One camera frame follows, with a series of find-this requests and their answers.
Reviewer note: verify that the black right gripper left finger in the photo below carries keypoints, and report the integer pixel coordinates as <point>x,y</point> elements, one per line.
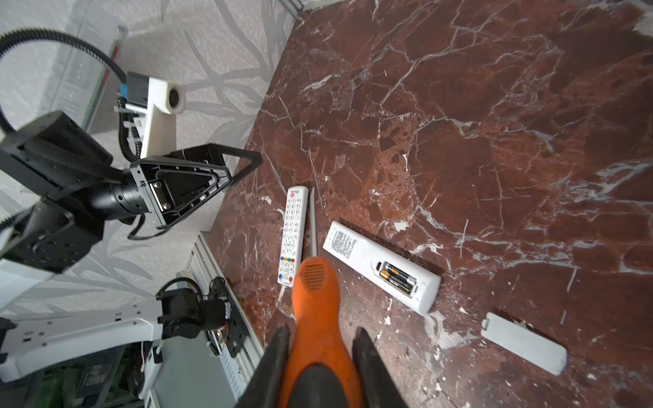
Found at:
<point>265,386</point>

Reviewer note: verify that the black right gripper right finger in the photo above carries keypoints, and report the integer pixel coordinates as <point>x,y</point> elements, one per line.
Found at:
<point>378,388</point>

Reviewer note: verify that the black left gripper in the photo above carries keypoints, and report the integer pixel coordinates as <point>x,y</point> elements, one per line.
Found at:
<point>175,186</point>

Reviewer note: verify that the orange handled screwdriver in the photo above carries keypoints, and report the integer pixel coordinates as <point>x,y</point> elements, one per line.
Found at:
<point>320,371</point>

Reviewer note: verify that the white remote control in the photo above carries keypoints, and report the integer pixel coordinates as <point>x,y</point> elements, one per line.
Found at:
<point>367,258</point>

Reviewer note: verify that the white battery cover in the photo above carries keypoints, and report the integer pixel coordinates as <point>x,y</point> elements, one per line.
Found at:
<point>530,346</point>

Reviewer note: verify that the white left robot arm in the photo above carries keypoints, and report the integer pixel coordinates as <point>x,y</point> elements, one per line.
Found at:
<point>79,192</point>

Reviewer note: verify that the white remote with coloured buttons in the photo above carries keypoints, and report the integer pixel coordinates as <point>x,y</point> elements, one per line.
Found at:
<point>292,235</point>

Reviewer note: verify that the black gold battery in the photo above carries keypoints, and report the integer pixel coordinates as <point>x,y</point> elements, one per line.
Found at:
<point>399,275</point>
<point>399,285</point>

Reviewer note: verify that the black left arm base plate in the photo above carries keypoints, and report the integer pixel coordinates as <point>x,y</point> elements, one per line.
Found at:
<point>232,334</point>

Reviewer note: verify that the clear plastic wall bin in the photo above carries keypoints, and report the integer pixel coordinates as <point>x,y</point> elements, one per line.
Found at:
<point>77,81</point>

